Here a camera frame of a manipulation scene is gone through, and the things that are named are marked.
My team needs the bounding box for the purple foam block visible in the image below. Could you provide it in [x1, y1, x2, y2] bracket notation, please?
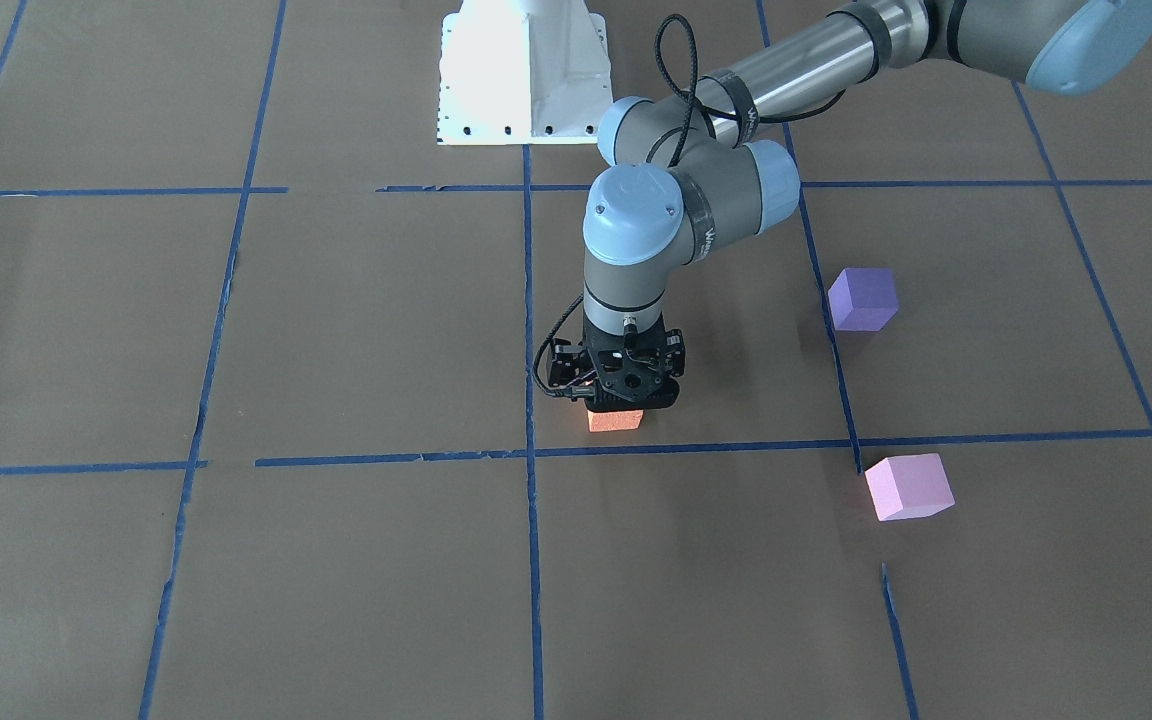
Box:
[827, 266, 900, 332]

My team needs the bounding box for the pink foam block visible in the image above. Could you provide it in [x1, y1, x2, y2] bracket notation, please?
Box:
[864, 454, 956, 521]

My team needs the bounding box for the orange foam block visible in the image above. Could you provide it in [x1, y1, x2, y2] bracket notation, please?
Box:
[586, 410, 644, 433]

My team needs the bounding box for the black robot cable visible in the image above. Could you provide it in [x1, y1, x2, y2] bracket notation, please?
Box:
[532, 14, 847, 401]

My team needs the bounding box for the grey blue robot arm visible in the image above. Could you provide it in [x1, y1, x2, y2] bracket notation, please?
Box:
[531, 1, 1152, 414]

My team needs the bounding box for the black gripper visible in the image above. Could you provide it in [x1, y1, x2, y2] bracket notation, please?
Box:
[550, 323, 685, 414]

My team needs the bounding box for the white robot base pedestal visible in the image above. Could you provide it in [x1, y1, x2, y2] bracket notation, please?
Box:
[435, 1, 613, 146]

